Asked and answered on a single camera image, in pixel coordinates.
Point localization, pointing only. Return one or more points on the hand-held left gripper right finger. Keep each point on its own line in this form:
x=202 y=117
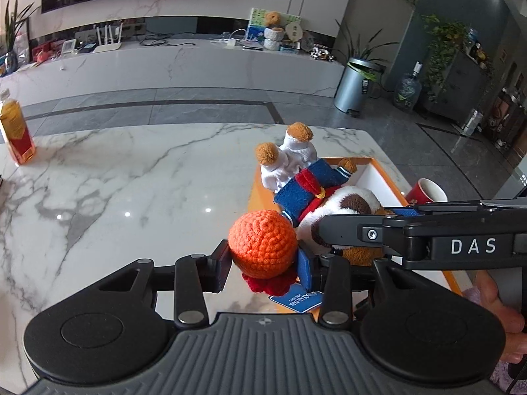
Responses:
x=304 y=269

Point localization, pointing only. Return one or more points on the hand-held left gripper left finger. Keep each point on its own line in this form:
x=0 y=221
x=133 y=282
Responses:
x=220 y=271

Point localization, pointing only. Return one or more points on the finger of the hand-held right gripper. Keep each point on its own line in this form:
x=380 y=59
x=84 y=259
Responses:
x=350 y=230
x=453 y=209

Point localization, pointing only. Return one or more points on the blue paper tag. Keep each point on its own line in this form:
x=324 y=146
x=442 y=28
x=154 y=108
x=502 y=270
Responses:
x=296 y=298

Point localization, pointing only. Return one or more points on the orange crochet ball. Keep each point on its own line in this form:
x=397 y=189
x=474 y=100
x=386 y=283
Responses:
x=261 y=240

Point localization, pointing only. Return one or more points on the orange cardboard box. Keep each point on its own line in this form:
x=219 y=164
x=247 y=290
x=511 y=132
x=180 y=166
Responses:
x=376 y=185

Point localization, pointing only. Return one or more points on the person's right hand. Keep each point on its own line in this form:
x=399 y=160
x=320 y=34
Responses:
x=490 y=296

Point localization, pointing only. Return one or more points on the red mug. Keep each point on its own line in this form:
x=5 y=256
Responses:
x=420 y=193

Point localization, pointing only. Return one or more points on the grey cabinet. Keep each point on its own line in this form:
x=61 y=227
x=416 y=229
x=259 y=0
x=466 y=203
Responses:
x=461 y=90

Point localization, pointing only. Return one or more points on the water jug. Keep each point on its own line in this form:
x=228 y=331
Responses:
x=407 y=90

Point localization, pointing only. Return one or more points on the grey trash can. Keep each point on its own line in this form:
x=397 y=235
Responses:
x=354 y=90

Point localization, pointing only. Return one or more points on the pothos plant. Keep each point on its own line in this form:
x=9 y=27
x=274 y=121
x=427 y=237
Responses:
x=446 y=45

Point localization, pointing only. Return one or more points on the black and white toy figures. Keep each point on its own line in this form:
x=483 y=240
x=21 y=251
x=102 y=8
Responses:
x=321 y=53

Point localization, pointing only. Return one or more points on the long leaf green plant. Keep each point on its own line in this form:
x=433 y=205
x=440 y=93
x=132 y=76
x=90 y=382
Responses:
x=362 y=49

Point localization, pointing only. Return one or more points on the marble television console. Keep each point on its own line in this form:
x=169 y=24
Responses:
x=206 y=66

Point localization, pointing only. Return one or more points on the wooden round sign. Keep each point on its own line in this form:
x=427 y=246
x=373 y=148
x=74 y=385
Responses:
x=293 y=32

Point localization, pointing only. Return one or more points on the small teddy bear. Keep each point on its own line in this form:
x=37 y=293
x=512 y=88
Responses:
x=272 y=19

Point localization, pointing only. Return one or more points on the green and blue picture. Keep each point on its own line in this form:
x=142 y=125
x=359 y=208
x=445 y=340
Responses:
x=255 y=24

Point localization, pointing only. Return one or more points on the orange drink bottle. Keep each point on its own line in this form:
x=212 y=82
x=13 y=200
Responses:
x=16 y=131

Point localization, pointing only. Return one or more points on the white router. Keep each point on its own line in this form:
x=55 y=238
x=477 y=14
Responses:
x=107 y=46

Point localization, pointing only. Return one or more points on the white thermometer display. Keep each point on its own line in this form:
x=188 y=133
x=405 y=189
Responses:
x=69 y=47

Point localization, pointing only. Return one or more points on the potted green plant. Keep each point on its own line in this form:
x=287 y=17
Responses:
x=14 y=28

